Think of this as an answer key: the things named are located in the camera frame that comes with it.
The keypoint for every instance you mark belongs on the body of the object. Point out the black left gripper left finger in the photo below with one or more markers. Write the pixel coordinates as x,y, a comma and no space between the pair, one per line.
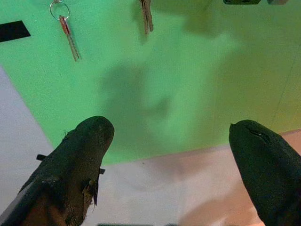
70,169

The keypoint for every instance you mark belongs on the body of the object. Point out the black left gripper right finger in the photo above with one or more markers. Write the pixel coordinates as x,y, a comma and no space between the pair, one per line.
265,169

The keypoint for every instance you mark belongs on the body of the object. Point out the silver key bunch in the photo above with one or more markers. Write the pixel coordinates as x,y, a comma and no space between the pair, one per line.
147,16

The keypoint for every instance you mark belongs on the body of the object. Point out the black tape strip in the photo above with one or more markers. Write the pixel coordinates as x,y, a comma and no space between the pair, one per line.
13,31

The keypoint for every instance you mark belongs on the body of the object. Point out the green wall board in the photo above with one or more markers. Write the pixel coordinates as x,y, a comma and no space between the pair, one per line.
164,70

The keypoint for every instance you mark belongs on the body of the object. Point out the dark wall hook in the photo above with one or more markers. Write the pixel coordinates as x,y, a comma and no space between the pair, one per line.
242,2

